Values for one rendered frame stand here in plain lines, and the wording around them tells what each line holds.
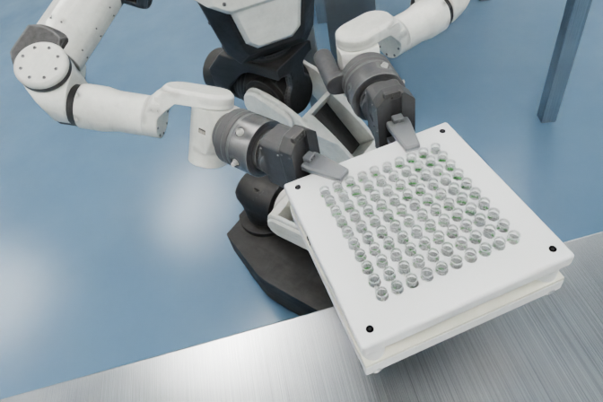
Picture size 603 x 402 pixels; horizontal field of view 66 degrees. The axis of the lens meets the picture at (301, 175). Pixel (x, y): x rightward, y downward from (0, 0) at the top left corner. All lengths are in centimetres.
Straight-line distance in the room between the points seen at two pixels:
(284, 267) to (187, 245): 53
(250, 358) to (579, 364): 43
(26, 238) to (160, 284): 74
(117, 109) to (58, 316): 136
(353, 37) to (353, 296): 44
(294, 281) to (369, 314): 104
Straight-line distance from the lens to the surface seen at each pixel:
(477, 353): 70
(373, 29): 81
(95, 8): 89
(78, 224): 228
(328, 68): 80
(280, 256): 159
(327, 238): 56
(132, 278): 196
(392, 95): 65
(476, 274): 53
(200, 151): 75
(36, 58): 82
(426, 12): 92
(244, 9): 95
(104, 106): 78
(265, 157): 66
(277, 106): 109
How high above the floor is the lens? 147
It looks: 46 degrees down
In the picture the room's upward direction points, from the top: 13 degrees counter-clockwise
